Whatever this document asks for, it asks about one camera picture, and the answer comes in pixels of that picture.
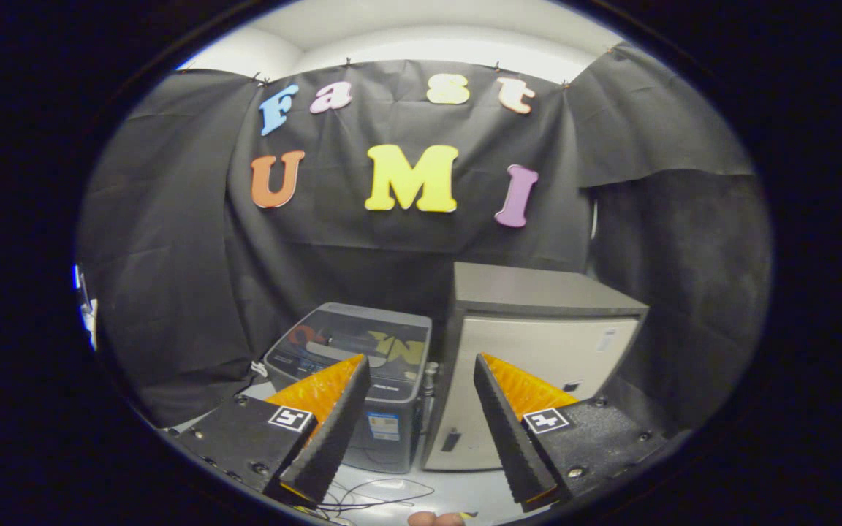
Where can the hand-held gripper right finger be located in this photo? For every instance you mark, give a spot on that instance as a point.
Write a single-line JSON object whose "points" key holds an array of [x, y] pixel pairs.
{"points": [[509, 438]]}

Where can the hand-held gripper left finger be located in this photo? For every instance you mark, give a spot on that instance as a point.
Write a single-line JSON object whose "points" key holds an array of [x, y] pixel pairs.
{"points": [[330, 438]]}

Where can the grey washing machine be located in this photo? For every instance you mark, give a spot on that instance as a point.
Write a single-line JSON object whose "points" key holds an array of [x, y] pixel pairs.
{"points": [[388, 431]]}

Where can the dark washing machine lid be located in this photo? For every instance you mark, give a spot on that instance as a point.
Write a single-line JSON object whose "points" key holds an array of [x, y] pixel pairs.
{"points": [[362, 329]]}

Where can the black backdrop cloth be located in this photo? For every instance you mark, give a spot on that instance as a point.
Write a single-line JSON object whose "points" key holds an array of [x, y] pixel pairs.
{"points": [[172, 219]]}

